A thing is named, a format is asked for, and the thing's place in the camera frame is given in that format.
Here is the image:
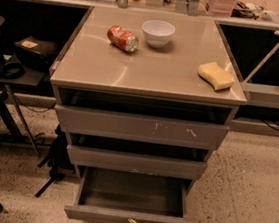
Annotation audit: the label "grey bottom drawer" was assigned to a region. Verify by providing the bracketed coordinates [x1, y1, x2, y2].
[65, 167, 194, 223]

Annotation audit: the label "grey drawer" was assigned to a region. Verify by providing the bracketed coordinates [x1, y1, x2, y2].
[65, 167, 194, 223]
[55, 90, 231, 150]
[68, 135, 207, 180]

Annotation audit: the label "grey middle drawer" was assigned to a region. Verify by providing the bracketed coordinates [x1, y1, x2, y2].
[68, 135, 207, 180]

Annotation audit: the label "grey drawer cabinet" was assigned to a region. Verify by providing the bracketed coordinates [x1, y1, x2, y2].
[37, 0, 258, 197]

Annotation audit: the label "grey top drawer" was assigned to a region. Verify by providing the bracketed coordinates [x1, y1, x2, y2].
[55, 90, 231, 150]

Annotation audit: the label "yellow sponge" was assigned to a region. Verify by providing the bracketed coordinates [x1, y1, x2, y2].
[197, 62, 235, 91]

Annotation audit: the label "red crushed soda can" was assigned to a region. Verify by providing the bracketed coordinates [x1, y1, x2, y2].
[107, 25, 139, 53]

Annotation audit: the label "white bowl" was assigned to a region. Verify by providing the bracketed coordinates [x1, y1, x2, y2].
[142, 20, 176, 48]

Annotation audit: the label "black side stand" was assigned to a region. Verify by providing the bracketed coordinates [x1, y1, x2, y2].
[0, 15, 57, 159]

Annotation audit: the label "black bag on stand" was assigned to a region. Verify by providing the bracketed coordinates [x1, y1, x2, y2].
[14, 36, 59, 72]

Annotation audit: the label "black headphones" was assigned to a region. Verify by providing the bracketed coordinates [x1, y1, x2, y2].
[0, 52, 24, 80]

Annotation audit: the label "pink stacked trays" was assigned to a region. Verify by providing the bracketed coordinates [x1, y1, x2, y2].
[205, 0, 237, 17]

